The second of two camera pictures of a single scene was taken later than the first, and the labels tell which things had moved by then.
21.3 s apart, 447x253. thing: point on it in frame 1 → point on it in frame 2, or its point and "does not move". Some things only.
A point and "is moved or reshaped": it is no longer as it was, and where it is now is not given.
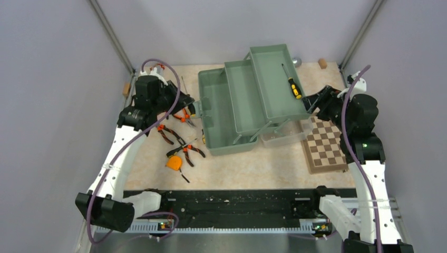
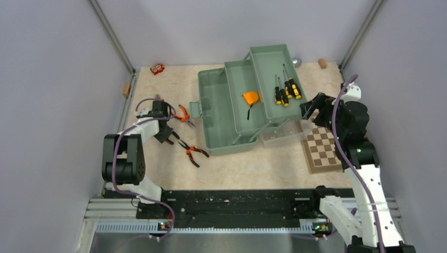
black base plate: (242, 208) does not move
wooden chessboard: (321, 141) does not move
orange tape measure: (174, 163) → (251, 98)
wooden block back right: (322, 63) does not move
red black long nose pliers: (188, 147) is moved or reshaped
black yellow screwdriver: (204, 140) → (284, 98)
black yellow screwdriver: (295, 89) does not move
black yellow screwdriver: (185, 87) → (278, 94)
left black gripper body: (169, 94) → (164, 134)
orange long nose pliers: (184, 118) does not move
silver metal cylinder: (297, 61) does not move
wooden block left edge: (126, 88) does not move
